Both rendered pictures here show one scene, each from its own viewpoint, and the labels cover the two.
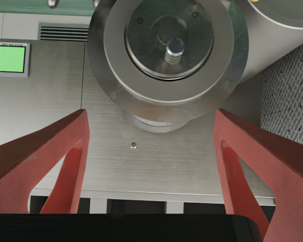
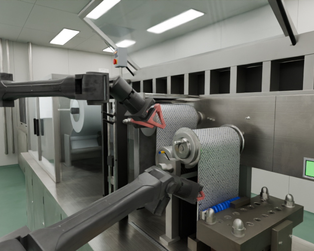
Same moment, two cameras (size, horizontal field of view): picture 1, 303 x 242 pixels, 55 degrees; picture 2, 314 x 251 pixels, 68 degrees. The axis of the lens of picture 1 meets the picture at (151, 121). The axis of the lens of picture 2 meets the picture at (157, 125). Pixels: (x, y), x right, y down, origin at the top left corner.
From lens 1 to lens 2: 0.67 m
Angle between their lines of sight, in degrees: 53
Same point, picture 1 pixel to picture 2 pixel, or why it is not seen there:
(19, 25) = not seen: outside the picture
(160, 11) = (182, 154)
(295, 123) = (177, 126)
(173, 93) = (182, 134)
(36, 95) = (299, 146)
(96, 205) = (266, 88)
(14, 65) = (311, 165)
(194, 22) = (177, 150)
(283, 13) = (167, 151)
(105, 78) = (196, 139)
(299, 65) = not seen: hidden behind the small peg
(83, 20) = not seen: outside the picture
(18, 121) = (310, 132)
